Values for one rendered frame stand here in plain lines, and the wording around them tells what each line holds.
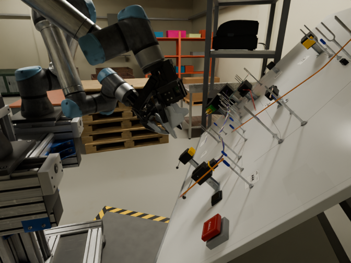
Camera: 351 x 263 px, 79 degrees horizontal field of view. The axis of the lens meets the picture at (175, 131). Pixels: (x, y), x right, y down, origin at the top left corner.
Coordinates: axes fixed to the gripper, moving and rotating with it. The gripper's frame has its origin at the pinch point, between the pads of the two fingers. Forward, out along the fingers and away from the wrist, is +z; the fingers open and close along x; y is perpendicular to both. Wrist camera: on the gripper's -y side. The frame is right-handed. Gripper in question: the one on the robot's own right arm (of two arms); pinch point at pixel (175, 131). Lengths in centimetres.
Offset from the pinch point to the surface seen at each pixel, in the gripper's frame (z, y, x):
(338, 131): 8.3, 35.9, -14.3
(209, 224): 19.1, 4.5, -19.3
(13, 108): -69, -264, 184
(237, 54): -13, 30, 97
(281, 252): 57, 16, 5
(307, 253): 60, 25, 6
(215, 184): 21.0, 4.8, 0.3
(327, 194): 12.0, 27.8, -27.1
